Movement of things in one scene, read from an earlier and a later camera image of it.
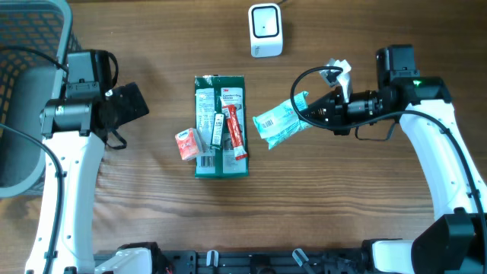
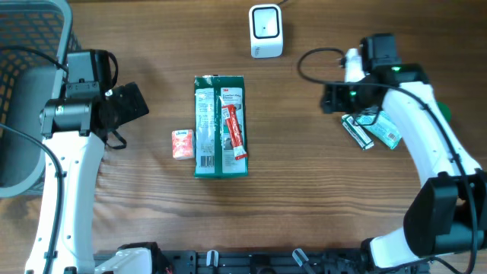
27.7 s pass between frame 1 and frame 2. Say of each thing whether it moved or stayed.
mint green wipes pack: moved
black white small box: moved
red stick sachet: stayed
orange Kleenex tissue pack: moved
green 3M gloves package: stayed
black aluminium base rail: stayed
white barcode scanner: stayed
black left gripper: stayed
